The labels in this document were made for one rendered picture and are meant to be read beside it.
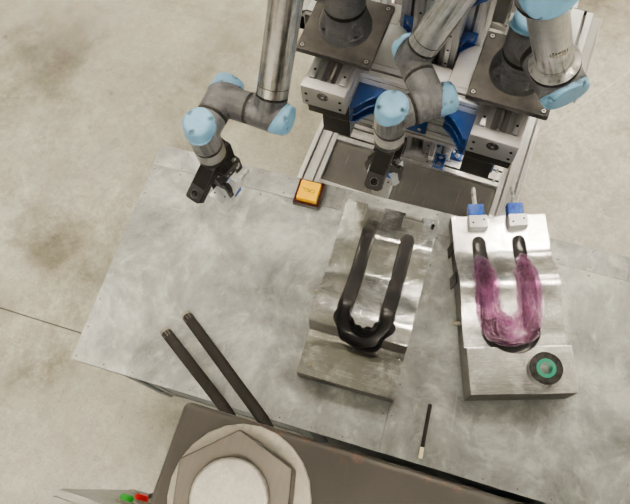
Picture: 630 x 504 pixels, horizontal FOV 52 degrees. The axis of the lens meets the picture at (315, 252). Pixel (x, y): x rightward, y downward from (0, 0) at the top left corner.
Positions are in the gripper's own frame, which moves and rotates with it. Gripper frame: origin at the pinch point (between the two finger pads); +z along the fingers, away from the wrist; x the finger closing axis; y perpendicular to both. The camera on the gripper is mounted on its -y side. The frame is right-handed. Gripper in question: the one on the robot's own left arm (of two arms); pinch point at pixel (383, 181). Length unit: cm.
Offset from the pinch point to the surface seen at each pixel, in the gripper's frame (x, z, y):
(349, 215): 5.9, 6.0, -10.2
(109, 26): 168, 95, 79
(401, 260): -11.8, 6.9, -17.3
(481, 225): -28.8, 6.7, -0.1
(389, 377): -19, 9, -48
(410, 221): -10.2, 8.6, -4.9
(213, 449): -11, -109, -78
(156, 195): 64, 15, -21
